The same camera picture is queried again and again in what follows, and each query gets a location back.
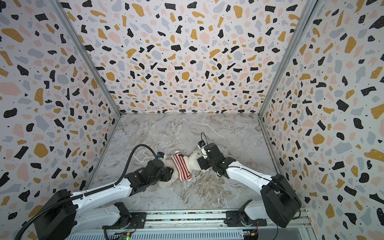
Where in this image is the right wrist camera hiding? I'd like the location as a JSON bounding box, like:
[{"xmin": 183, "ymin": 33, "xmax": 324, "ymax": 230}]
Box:
[{"xmin": 198, "ymin": 140, "xmax": 208, "ymax": 158}]

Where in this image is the left aluminium corner post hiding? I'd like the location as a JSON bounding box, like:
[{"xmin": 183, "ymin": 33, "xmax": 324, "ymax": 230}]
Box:
[{"xmin": 47, "ymin": 0, "xmax": 122, "ymax": 116}]

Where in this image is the red white striped knit sweater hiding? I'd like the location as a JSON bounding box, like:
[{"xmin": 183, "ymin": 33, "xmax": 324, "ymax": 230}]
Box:
[{"xmin": 171, "ymin": 151, "xmax": 192, "ymax": 181}]

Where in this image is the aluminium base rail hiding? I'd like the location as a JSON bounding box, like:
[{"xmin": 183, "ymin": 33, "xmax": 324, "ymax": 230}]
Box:
[{"xmin": 55, "ymin": 208, "xmax": 313, "ymax": 233}]

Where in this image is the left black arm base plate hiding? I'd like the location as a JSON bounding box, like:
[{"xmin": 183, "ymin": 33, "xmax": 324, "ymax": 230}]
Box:
[{"xmin": 106, "ymin": 212, "xmax": 147, "ymax": 230}]

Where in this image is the white plush teddy bear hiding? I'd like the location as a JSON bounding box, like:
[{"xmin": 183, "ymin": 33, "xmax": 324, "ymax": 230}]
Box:
[{"xmin": 158, "ymin": 150, "xmax": 202, "ymax": 189}]

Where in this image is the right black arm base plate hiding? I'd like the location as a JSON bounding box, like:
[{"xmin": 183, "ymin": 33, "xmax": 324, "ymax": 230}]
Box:
[{"xmin": 224, "ymin": 210, "xmax": 267, "ymax": 228}]

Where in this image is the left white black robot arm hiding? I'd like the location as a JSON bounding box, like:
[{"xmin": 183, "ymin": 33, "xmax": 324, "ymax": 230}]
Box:
[{"xmin": 34, "ymin": 159, "xmax": 174, "ymax": 240}]

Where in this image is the white vented cable duct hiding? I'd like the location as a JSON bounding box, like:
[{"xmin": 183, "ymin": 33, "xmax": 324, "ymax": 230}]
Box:
[{"xmin": 66, "ymin": 230, "xmax": 244, "ymax": 240}]

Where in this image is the black corrugated cable conduit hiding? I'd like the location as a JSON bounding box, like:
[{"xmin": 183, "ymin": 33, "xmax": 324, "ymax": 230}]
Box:
[{"xmin": 14, "ymin": 143, "xmax": 158, "ymax": 240}]

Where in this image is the right aluminium corner post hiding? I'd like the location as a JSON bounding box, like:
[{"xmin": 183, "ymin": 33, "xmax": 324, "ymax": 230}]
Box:
[{"xmin": 257, "ymin": 0, "xmax": 319, "ymax": 117}]

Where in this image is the aluminium corner post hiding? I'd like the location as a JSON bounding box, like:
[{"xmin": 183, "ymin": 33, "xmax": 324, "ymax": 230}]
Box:
[
  {"xmin": 47, "ymin": 0, "xmax": 122, "ymax": 116},
  {"xmin": 257, "ymin": 0, "xmax": 319, "ymax": 117}
]

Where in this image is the thin black right camera cable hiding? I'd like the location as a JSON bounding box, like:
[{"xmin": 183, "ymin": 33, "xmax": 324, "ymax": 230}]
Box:
[{"xmin": 200, "ymin": 131, "xmax": 302, "ymax": 240}]

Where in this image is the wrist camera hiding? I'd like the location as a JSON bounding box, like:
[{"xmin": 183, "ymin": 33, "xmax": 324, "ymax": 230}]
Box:
[
  {"xmin": 157, "ymin": 152, "xmax": 167, "ymax": 161},
  {"xmin": 198, "ymin": 140, "xmax": 208, "ymax": 158}
]

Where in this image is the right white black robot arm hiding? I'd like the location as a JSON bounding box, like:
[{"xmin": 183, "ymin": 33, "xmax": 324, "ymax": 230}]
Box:
[{"xmin": 197, "ymin": 141, "xmax": 302, "ymax": 228}]

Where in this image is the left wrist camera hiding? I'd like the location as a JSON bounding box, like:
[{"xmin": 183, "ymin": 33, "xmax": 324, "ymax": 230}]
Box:
[{"xmin": 157, "ymin": 152, "xmax": 167, "ymax": 161}]

